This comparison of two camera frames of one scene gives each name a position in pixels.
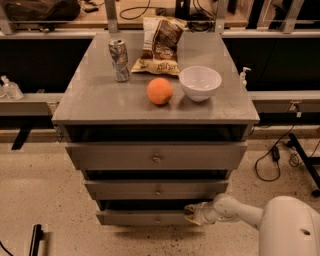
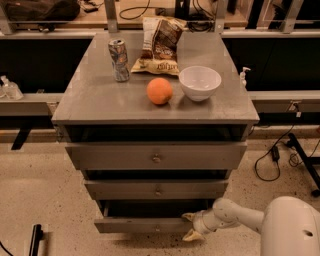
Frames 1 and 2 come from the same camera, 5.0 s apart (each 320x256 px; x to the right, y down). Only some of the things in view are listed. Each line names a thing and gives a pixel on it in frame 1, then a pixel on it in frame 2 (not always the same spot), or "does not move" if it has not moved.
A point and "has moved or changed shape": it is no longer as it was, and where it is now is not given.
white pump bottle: x=242 y=77 does not move
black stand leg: x=309 y=162 does not move
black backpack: x=55 y=11 does not move
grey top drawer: x=158 y=156 does not move
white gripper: x=201 y=212 -> x=200 y=223
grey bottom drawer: x=143 y=217 has moved or changed shape
